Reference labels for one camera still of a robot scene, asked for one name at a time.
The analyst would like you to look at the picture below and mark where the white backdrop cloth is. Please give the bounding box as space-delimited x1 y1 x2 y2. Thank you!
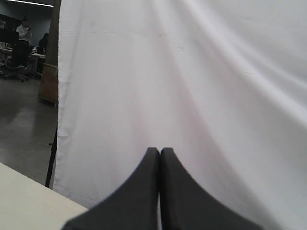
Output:
53 0 307 230

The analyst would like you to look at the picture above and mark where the person in white shirt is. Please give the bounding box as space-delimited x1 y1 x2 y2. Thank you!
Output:
12 18 32 68

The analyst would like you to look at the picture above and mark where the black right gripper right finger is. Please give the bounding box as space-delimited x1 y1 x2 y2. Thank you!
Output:
159 148 262 230

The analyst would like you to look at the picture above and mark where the office chair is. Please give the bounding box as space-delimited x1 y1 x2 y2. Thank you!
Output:
0 47 29 82

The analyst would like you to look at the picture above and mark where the black backdrop stand pole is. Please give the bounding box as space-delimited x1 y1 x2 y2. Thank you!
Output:
45 127 58 188

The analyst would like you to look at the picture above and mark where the background desk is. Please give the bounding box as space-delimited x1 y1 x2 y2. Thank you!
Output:
0 48 46 74

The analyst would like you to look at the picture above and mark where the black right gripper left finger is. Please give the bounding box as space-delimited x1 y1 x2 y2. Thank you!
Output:
63 147 160 230

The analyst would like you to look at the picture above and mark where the wooden cabinet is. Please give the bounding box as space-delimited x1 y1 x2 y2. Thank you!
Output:
38 63 59 104

